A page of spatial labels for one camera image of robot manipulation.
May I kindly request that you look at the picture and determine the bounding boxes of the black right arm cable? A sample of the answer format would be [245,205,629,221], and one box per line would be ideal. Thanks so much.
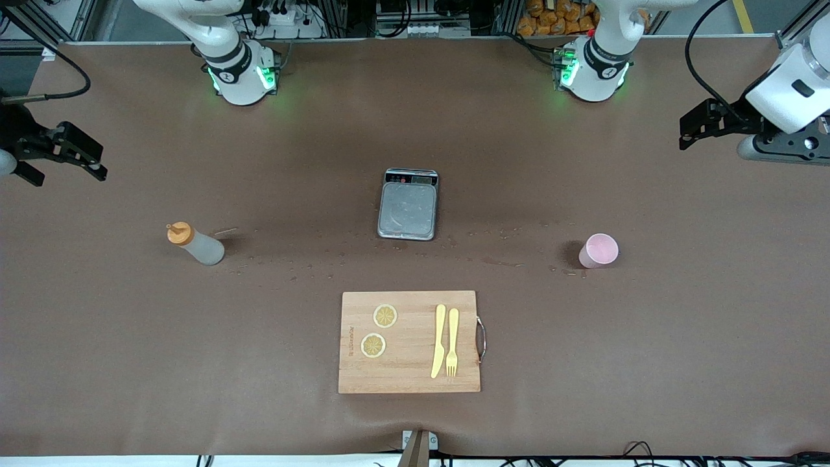
[0,10,91,106]

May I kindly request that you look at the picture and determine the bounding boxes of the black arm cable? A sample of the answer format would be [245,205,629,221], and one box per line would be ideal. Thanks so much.
[685,0,746,124]
[0,10,91,106]

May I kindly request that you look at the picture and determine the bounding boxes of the grey digital kitchen scale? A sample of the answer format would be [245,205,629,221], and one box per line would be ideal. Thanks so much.
[377,169,440,241]

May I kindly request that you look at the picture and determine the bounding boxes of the wooden cutting board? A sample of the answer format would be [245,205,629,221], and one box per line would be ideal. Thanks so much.
[338,291,487,394]

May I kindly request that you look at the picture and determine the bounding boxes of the yellow plastic knife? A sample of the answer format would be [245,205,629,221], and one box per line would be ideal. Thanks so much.
[431,304,447,379]

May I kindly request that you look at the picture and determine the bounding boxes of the pink plastic cup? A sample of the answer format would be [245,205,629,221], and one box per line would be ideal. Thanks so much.
[578,233,619,269]

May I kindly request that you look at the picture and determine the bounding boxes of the black cables along table edge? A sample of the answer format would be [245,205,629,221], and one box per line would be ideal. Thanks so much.
[622,441,830,467]

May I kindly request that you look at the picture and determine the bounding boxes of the yellow plastic fork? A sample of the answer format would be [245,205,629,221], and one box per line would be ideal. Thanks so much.
[445,308,460,378]

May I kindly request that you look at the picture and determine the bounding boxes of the aluminium frame post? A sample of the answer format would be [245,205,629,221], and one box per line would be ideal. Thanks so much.
[775,0,830,50]
[0,0,98,60]

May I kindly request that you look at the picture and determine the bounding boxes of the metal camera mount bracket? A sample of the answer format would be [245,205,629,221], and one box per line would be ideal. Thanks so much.
[397,429,439,467]

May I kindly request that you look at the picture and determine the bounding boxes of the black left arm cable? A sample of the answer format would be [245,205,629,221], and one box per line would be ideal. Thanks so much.
[685,0,746,124]

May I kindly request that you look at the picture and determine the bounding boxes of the translucent orange-capped sauce bottle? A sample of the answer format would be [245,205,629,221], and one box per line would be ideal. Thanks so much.
[166,222,226,267]

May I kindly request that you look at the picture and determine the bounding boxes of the white power strip black plugs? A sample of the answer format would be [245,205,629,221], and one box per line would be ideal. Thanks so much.
[250,0,325,40]

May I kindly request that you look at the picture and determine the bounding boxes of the white socket strip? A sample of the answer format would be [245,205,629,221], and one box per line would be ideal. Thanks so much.
[376,18,471,38]

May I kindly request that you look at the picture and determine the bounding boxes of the orange packaged snacks pile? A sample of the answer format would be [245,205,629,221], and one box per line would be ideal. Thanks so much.
[517,0,600,37]

